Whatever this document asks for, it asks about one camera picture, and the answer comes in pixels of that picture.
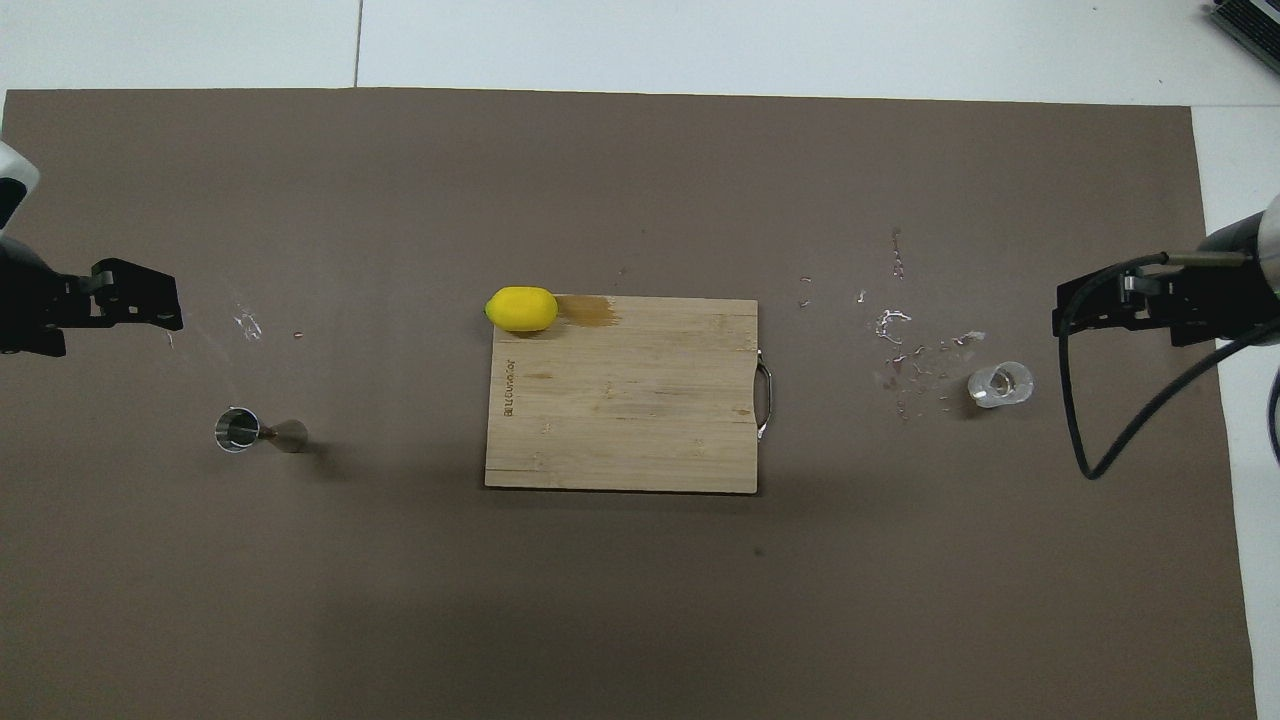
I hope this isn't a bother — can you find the bamboo cutting board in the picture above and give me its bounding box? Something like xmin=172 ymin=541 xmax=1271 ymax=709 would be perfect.
xmin=484 ymin=295 xmax=774 ymax=495

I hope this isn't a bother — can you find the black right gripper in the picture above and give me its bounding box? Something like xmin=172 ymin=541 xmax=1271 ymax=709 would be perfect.
xmin=1051 ymin=265 xmax=1280 ymax=347

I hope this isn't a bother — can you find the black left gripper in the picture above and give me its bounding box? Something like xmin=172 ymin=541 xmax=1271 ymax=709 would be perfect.
xmin=0 ymin=236 xmax=185 ymax=357

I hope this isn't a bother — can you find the small clear glass cup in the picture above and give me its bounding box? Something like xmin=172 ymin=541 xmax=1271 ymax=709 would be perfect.
xmin=966 ymin=361 xmax=1036 ymax=410

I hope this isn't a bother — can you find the brown paper table mat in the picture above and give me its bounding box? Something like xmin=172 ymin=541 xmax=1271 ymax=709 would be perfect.
xmin=0 ymin=88 xmax=1259 ymax=720

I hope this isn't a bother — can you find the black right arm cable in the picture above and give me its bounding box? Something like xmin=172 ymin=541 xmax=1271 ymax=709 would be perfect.
xmin=1057 ymin=252 xmax=1280 ymax=481

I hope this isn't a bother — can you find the steel double jigger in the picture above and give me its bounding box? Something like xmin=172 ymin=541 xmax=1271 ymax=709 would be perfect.
xmin=214 ymin=405 xmax=309 ymax=456

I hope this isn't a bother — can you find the yellow lemon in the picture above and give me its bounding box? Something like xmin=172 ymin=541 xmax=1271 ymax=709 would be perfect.
xmin=485 ymin=286 xmax=559 ymax=334

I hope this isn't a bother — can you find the grey laptop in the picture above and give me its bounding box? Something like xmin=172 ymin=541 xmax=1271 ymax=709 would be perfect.
xmin=1204 ymin=0 xmax=1280 ymax=74

